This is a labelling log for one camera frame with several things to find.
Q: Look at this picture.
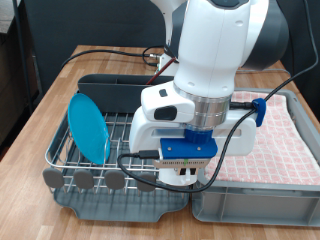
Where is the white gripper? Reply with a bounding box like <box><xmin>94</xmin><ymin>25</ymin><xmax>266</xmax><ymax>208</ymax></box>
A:
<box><xmin>128</xmin><ymin>107</ymin><xmax>258</xmax><ymax>158</ymax></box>

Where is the blue plate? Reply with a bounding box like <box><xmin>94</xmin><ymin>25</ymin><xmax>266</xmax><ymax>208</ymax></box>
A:
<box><xmin>67</xmin><ymin>93</ymin><xmax>111</xmax><ymax>166</ymax></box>

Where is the gray dish drying rack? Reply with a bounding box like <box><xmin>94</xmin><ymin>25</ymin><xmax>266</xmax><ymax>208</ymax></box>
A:
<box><xmin>53</xmin><ymin>89</ymin><xmax>191</xmax><ymax>224</ymax></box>

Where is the dark gray cutlery holder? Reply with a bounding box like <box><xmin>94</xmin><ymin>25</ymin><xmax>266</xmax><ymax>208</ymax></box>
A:
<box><xmin>77</xmin><ymin>73</ymin><xmax>176</xmax><ymax>114</ymax></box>

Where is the black backdrop curtain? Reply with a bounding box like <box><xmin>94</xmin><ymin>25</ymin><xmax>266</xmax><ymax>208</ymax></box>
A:
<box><xmin>19</xmin><ymin>0</ymin><xmax>320</xmax><ymax>121</ymax></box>

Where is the gray plastic crate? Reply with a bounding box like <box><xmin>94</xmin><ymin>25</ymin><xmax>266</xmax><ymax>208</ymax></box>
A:
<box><xmin>188</xmin><ymin>85</ymin><xmax>320</xmax><ymax>228</ymax></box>

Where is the black metal pole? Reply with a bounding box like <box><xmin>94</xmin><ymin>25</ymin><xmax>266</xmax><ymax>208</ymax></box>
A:
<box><xmin>11</xmin><ymin>0</ymin><xmax>34</xmax><ymax>114</ymax></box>

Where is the pink checked cloth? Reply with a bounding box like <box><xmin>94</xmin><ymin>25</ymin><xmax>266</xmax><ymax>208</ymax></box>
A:
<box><xmin>203</xmin><ymin>90</ymin><xmax>320</xmax><ymax>186</ymax></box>

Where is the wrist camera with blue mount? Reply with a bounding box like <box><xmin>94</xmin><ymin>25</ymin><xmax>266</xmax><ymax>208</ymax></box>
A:
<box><xmin>153</xmin><ymin>128</ymin><xmax>219</xmax><ymax>169</ymax></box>

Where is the metal wire dish rack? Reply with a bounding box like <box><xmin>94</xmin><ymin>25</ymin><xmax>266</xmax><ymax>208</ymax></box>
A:
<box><xmin>44</xmin><ymin>89</ymin><xmax>195</xmax><ymax>196</ymax></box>

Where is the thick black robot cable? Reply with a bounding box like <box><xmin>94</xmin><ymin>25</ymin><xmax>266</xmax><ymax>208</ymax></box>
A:
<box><xmin>59</xmin><ymin>44</ymin><xmax>165</xmax><ymax>71</ymax></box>

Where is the blue cable clip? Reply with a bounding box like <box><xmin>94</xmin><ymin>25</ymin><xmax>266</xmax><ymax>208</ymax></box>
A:
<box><xmin>251</xmin><ymin>97</ymin><xmax>268</xmax><ymax>128</ymax></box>

